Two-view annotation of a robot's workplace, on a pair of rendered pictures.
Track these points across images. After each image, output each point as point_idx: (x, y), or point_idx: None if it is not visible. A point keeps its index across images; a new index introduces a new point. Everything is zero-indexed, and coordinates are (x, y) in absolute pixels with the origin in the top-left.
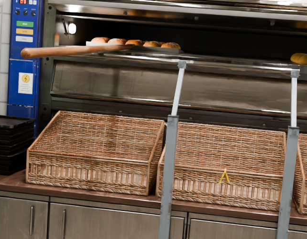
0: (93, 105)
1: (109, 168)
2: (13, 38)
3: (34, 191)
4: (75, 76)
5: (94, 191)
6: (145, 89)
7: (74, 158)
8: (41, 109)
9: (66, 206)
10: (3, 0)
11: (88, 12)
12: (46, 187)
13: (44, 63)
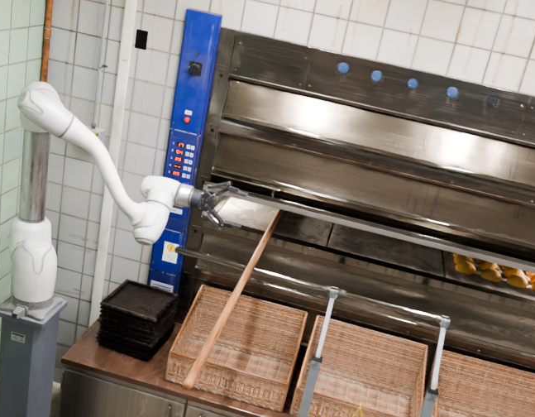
0: (236, 283)
1: (248, 382)
2: None
3: (173, 394)
4: (222, 252)
5: (231, 400)
6: None
7: (214, 367)
8: (183, 277)
9: (202, 410)
10: (161, 233)
11: None
12: (185, 390)
13: (191, 235)
